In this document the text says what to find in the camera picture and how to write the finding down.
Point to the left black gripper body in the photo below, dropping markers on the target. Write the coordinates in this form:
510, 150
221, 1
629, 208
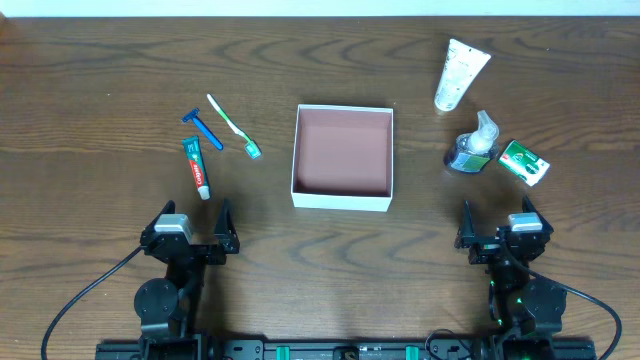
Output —
198, 248

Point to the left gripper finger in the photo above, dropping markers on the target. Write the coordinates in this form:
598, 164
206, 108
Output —
224, 230
169, 208

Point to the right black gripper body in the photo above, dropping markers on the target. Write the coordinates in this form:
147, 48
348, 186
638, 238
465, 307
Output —
493, 242

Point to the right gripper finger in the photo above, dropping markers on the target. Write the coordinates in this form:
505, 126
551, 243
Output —
527, 205
466, 230

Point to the green soap bar box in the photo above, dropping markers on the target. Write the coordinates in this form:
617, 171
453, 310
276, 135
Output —
523, 163

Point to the Colgate toothpaste tube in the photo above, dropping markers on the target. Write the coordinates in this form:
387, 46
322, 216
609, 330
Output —
194, 155

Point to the clear pump soap bottle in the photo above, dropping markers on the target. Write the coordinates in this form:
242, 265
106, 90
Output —
471, 152

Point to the blue disposable razor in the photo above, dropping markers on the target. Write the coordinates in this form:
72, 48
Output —
193, 116

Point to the white lotion tube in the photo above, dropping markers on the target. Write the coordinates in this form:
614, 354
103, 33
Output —
462, 65

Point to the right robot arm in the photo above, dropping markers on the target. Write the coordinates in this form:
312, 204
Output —
528, 308

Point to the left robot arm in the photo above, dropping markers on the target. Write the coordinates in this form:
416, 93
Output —
167, 306

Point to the green white toothbrush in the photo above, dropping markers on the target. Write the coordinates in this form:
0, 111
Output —
251, 147

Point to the white cardboard box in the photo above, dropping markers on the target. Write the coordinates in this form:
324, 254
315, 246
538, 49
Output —
343, 158

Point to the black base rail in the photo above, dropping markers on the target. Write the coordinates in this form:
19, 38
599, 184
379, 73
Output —
437, 348

